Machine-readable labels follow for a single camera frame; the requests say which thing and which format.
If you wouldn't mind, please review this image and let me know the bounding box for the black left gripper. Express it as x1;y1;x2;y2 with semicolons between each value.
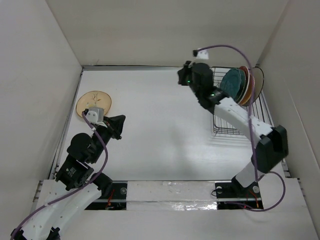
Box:
90;114;126;163

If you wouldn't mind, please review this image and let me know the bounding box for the beige plate with bird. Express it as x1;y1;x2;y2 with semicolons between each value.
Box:
75;91;112;117

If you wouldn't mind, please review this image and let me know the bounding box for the black wire dish rack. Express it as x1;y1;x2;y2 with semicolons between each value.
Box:
211;67;272;137

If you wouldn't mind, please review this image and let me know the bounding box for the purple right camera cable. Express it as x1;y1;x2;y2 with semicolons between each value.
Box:
193;44;286;212

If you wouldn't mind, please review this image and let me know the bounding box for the white foam front bar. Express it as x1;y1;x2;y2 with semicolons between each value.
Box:
126;181;217;211

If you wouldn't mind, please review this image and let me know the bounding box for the grey plate with tree branches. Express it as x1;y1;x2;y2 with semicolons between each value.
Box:
250;67;264;102

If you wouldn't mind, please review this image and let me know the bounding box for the purple camera cable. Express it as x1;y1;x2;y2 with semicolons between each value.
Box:
193;44;286;212
9;111;109;240

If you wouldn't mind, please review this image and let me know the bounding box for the light green plate with flower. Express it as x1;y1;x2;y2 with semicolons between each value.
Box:
234;75;247;104

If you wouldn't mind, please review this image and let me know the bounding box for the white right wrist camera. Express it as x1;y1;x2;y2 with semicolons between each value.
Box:
192;48;209;60

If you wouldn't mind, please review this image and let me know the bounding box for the orange woven plate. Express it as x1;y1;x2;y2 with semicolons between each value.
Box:
239;73;255;106

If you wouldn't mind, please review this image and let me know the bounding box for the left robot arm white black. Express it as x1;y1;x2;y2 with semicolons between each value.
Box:
10;110;126;240

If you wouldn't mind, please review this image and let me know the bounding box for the dark teal scalloped plate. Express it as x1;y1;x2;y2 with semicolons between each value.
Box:
219;68;246;102

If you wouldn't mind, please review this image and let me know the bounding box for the red plate with teal flower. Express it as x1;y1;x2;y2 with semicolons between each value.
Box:
237;66;253;106

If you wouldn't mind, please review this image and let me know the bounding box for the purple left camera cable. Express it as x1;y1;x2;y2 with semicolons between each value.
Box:
9;111;109;240

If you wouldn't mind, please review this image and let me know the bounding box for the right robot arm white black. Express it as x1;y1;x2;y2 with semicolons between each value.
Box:
177;61;289;197

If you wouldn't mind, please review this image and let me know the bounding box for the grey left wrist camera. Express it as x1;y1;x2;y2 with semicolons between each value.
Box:
82;106;106;126

